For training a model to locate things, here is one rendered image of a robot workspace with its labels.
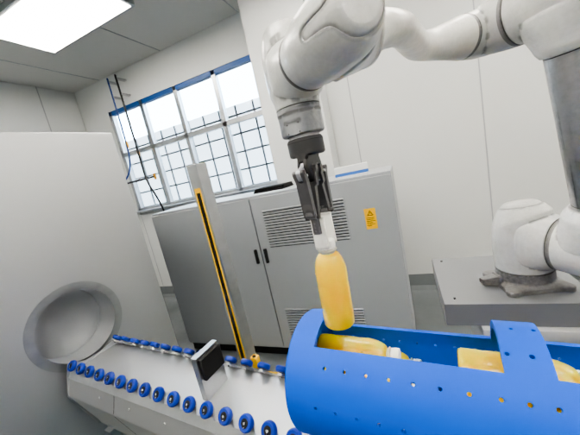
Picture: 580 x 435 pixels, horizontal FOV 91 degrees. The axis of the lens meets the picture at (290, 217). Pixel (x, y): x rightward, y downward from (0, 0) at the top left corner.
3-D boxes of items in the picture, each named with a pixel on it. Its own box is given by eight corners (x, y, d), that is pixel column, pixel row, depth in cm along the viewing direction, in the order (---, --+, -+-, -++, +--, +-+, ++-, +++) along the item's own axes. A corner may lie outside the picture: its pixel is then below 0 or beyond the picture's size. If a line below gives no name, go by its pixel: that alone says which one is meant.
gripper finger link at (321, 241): (324, 216, 59) (322, 217, 58) (330, 248, 60) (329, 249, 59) (311, 217, 60) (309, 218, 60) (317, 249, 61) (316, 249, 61)
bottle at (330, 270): (354, 331, 61) (341, 251, 58) (322, 331, 64) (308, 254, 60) (356, 313, 68) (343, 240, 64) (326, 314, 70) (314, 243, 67)
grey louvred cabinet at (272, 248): (220, 321, 337) (187, 204, 313) (415, 324, 254) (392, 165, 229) (190, 352, 288) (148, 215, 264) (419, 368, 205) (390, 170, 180)
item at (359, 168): (336, 177, 222) (335, 167, 221) (368, 171, 216) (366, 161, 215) (335, 179, 210) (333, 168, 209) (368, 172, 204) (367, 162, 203)
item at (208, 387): (223, 377, 101) (211, 339, 99) (231, 380, 99) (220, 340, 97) (203, 400, 93) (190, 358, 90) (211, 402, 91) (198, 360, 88)
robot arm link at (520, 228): (513, 253, 103) (508, 194, 99) (578, 266, 86) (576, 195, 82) (482, 267, 97) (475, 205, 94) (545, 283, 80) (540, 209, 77)
